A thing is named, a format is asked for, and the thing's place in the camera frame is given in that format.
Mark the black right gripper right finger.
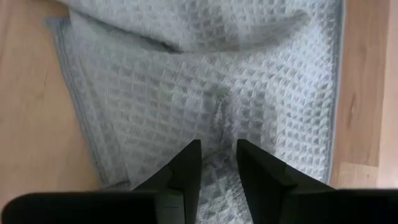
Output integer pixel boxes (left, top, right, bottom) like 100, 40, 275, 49
236, 138, 334, 224

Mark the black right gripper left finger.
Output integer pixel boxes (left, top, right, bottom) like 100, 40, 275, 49
133, 139, 203, 224

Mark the grey waffle microfiber towel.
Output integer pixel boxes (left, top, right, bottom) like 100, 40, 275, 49
45, 0, 345, 224

